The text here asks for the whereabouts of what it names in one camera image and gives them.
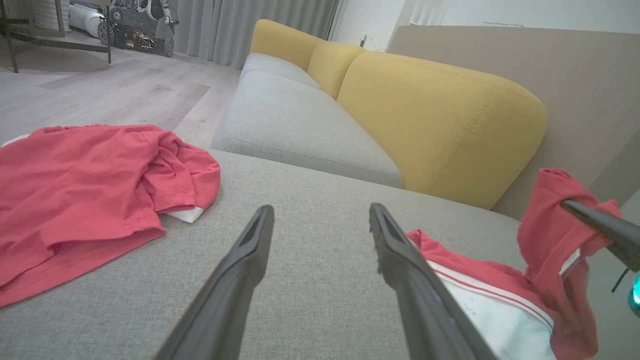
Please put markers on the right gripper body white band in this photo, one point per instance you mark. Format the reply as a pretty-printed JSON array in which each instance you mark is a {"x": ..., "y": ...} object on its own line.
[{"x": 636, "y": 295}]

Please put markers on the yellow sofa back cushion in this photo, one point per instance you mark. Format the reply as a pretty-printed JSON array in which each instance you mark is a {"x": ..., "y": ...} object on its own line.
[
  {"x": 440, "y": 125},
  {"x": 285, "y": 42},
  {"x": 332, "y": 67}
]

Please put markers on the red basketball jersey white sleeves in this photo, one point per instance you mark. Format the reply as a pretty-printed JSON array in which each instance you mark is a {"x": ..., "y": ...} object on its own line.
[{"x": 545, "y": 235}]

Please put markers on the grey sofa seat cushion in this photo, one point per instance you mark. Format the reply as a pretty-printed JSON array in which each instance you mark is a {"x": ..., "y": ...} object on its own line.
[
  {"x": 295, "y": 120},
  {"x": 272, "y": 65}
]

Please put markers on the large grey sofa chaise cushion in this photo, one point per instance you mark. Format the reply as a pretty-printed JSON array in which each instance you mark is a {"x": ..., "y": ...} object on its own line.
[{"x": 325, "y": 240}]

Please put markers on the white cylindrical appliance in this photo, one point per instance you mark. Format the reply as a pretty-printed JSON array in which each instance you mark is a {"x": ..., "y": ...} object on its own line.
[{"x": 85, "y": 17}]

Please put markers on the black wheeled robot machine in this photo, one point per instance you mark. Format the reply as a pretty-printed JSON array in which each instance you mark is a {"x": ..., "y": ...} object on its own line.
[{"x": 135, "y": 36}]

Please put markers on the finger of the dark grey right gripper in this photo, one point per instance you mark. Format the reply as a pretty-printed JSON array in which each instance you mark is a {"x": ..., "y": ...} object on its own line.
[{"x": 615, "y": 232}]

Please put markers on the black metal table frame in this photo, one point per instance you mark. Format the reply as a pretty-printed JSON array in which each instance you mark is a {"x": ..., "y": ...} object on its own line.
[{"x": 108, "y": 35}]

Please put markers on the red shorts white trim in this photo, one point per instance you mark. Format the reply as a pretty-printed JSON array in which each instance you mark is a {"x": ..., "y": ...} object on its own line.
[{"x": 75, "y": 190}]

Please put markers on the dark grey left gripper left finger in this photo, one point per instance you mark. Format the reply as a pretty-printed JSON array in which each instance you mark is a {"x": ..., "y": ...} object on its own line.
[{"x": 235, "y": 290}]

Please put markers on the grey window curtain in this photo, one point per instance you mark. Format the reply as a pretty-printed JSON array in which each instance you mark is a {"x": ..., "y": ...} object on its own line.
[{"x": 250, "y": 25}]

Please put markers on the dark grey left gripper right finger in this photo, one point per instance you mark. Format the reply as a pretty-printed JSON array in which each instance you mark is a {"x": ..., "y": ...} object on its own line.
[{"x": 420, "y": 300}]

